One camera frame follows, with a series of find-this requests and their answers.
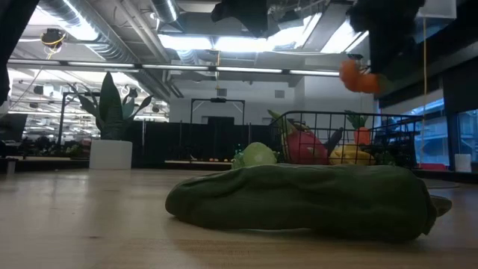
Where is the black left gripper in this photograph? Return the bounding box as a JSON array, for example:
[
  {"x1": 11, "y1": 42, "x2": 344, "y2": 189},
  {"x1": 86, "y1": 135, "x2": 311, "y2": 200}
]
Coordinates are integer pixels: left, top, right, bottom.
[{"x1": 211, "y1": 0, "x2": 279, "y2": 38}]

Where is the pink toy dragon fruit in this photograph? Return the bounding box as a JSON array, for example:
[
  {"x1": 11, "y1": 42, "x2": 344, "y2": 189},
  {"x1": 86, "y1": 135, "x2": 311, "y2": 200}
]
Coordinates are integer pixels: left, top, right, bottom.
[{"x1": 267, "y1": 108, "x2": 329, "y2": 165}]

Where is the black partition panel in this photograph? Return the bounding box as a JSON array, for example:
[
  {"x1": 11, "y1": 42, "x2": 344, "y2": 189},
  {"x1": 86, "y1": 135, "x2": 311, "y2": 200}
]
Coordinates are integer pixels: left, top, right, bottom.
[{"x1": 132, "y1": 120, "x2": 279, "y2": 169}]

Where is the long ceiling light bar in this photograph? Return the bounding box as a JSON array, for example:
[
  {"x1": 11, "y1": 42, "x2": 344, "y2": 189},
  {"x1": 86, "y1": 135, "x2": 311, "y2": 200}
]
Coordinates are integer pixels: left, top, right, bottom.
[{"x1": 7, "y1": 58, "x2": 341, "y2": 78}]

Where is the green snake plant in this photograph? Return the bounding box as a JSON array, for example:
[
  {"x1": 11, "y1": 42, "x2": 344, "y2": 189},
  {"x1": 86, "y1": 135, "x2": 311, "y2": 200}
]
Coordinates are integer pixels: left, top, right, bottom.
[{"x1": 69, "y1": 71, "x2": 154, "y2": 141}]

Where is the black wire basket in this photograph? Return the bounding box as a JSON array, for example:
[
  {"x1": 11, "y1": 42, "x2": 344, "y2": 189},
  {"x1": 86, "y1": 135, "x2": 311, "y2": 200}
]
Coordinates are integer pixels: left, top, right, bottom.
[{"x1": 269, "y1": 110, "x2": 425, "y2": 170}]

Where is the orange toy carrot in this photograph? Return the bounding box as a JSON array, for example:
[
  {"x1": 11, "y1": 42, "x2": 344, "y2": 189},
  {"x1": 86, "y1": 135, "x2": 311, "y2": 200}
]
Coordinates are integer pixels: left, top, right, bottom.
[{"x1": 344, "y1": 110, "x2": 373, "y2": 146}]

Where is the orange fruit cluster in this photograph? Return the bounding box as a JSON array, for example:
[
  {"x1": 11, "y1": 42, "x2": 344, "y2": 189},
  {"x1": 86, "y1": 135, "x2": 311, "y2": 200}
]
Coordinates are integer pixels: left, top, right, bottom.
[{"x1": 338, "y1": 58, "x2": 382, "y2": 94}]

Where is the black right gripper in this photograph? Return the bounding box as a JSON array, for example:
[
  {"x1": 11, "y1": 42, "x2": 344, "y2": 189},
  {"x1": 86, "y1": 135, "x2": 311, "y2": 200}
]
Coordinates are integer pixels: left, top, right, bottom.
[{"x1": 345, "y1": 0, "x2": 426, "y2": 81}]

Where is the green toy cabbage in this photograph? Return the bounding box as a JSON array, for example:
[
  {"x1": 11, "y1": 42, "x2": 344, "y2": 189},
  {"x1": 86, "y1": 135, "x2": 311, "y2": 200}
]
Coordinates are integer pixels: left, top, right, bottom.
[{"x1": 231, "y1": 141, "x2": 279, "y2": 170}]

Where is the ceiling cable reel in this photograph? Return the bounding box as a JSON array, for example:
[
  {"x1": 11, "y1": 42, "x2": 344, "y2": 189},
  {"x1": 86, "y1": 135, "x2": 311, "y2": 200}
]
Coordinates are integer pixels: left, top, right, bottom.
[{"x1": 40, "y1": 28, "x2": 67, "y2": 49}]

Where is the dark computer monitor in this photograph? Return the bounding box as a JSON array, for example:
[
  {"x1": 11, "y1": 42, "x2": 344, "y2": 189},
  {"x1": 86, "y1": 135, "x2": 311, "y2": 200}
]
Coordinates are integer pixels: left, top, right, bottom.
[{"x1": 0, "y1": 113, "x2": 29, "y2": 143}]

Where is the long green ridged gourd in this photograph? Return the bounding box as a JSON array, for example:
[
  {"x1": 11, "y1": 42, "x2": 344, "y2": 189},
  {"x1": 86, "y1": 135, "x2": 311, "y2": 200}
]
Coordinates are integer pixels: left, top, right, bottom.
[{"x1": 164, "y1": 163, "x2": 453, "y2": 243}]

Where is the white cylinder bin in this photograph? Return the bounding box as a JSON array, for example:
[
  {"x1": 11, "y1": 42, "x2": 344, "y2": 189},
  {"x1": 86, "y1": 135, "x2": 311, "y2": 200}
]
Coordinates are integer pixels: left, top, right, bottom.
[{"x1": 454, "y1": 153, "x2": 472, "y2": 173}]

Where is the black metal frame stand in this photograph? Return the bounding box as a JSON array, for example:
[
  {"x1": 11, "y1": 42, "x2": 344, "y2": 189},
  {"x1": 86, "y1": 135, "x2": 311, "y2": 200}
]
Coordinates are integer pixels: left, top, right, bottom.
[
  {"x1": 190, "y1": 97, "x2": 246, "y2": 126},
  {"x1": 58, "y1": 91, "x2": 90, "y2": 150}
]

